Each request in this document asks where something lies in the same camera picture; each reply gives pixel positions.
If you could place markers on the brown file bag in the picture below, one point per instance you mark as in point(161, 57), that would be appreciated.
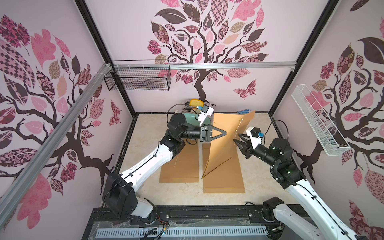
point(184, 168)
point(225, 179)
point(224, 147)

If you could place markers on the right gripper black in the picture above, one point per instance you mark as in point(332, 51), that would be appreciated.
point(249, 149)

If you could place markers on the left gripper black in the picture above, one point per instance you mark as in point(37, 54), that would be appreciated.
point(205, 132)

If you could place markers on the black wire basket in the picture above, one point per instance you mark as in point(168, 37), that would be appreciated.
point(139, 75)

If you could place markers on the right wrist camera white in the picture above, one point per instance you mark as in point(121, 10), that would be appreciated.
point(255, 135)

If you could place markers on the aluminium rail left wall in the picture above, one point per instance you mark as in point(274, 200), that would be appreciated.
point(30, 172)

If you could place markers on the mint green toaster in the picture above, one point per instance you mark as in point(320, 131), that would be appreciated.
point(191, 114)

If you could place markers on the blue object by back wall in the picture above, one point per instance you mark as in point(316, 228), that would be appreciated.
point(244, 112)

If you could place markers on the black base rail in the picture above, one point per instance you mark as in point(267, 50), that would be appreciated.
point(193, 216)

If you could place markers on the white slotted cable duct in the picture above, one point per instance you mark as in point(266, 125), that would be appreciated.
point(181, 232)

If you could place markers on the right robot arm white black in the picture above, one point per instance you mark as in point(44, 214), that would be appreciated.
point(325, 224)

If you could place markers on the aluminium rail wall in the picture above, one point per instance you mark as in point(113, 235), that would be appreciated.
point(198, 66)
point(30, 172)

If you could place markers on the aluminium rail back wall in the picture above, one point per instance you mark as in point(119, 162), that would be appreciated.
point(198, 66)

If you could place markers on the white wire shelf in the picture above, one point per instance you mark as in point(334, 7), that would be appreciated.
point(312, 104)

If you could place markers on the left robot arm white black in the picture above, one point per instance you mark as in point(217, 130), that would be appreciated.
point(120, 189)

